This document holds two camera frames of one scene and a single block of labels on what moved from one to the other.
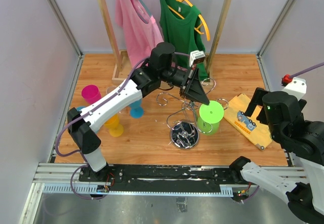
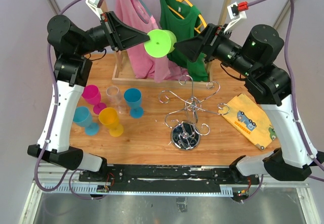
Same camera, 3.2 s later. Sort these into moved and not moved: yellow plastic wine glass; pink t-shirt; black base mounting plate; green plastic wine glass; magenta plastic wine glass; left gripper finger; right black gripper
Moved: left gripper finger; right black gripper; green plastic wine glass
Not moved: pink t-shirt; magenta plastic wine glass; black base mounting plate; yellow plastic wine glass
